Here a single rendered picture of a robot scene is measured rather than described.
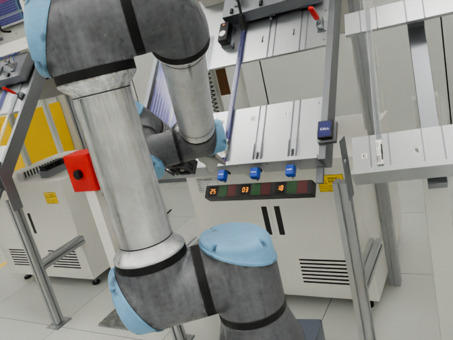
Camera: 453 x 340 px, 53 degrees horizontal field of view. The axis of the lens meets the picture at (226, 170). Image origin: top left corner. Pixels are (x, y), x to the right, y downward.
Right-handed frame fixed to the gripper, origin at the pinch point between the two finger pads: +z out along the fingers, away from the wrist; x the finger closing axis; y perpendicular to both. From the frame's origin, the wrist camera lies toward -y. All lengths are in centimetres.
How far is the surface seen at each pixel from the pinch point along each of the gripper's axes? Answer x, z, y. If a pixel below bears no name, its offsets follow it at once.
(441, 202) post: 58, 23, 6
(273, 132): 15.3, 9.9, -12.8
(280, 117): 17.0, 9.9, -17.7
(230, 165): 3.5, 8.1, -2.4
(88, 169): -69, 18, -10
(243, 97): -35, 73, -70
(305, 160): 26.6, 8.6, -2.4
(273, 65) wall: -59, 146, -144
